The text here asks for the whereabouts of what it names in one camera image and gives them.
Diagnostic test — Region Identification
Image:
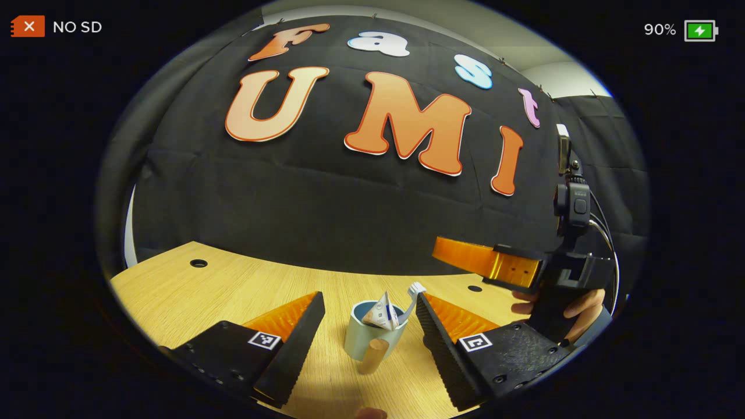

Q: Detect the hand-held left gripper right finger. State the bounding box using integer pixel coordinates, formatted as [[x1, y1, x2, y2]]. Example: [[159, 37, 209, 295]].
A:
[[415, 292, 574, 413]]

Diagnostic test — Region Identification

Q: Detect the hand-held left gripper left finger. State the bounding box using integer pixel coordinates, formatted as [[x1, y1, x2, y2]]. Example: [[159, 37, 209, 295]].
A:
[[158, 291, 327, 409]]

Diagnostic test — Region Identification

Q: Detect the light blue toothbrush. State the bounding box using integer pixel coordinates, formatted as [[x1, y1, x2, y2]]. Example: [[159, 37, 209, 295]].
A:
[[399, 282, 427, 326]]

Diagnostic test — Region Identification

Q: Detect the blue cup with wooden handle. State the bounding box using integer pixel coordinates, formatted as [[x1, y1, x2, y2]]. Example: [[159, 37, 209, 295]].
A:
[[343, 300, 409, 375]]

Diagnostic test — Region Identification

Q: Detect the white toothpaste tube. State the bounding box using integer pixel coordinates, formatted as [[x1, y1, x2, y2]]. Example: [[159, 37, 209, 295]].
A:
[[361, 291, 401, 331]]

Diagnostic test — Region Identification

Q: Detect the black cable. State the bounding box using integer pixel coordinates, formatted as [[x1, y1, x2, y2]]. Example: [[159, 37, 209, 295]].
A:
[[589, 195, 621, 300]]

